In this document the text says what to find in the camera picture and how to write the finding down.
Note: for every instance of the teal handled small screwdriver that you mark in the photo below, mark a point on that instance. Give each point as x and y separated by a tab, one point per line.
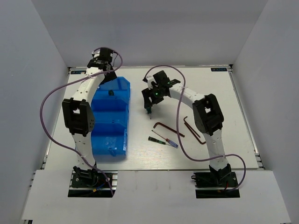
111	93

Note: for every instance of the brown hex key upper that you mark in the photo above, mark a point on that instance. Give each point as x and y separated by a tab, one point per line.
190	128

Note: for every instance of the left table logo sticker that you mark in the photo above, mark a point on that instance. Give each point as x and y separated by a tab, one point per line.
77	72

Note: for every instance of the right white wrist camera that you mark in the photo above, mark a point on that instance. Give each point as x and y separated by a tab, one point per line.
150	82

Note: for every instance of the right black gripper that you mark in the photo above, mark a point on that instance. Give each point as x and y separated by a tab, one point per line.
147	93

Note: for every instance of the long brown hex key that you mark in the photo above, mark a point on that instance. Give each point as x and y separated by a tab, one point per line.
164	126

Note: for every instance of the red blue handled screwdriver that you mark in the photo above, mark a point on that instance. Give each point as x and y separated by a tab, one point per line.
170	142

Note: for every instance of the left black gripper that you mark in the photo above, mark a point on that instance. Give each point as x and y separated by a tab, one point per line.
112	75

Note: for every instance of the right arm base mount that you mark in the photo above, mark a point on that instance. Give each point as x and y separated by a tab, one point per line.
207	180

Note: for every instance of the black green handled screwdriver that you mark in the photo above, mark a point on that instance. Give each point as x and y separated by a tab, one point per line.
156	140

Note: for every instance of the blue plastic compartment bin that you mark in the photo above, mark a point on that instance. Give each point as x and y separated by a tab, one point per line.
109	137

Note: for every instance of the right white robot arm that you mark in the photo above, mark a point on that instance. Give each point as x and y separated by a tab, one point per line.
207	114

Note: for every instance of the brown hex key lower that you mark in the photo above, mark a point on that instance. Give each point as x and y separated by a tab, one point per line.
199	140

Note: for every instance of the right table logo sticker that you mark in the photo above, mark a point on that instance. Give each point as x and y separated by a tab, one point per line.
218	69

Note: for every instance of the table logo sticker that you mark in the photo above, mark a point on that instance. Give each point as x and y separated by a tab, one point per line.
77	72
218	69

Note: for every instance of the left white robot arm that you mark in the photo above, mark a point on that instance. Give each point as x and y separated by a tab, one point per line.
77	112

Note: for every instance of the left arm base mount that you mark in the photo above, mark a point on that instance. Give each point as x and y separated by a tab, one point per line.
91	179

